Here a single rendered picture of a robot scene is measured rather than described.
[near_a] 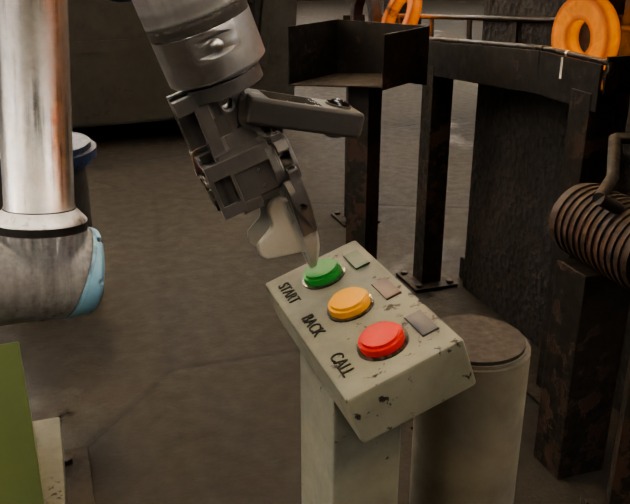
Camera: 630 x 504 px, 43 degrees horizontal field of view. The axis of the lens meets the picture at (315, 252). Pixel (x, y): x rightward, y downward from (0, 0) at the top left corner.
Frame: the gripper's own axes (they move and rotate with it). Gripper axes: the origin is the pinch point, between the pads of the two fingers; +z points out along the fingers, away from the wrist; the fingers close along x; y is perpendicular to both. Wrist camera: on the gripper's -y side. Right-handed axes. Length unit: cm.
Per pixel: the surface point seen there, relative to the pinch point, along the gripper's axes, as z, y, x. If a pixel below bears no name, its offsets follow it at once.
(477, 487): 29.6, -5.5, 9.3
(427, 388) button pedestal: 5.7, -1.1, 19.5
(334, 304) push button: 1.8, 1.4, 7.6
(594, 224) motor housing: 31, -48, -27
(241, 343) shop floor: 64, 8, -97
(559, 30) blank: 14, -73, -66
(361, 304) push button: 2.2, -0.6, 9.2
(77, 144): 13, 23, -133
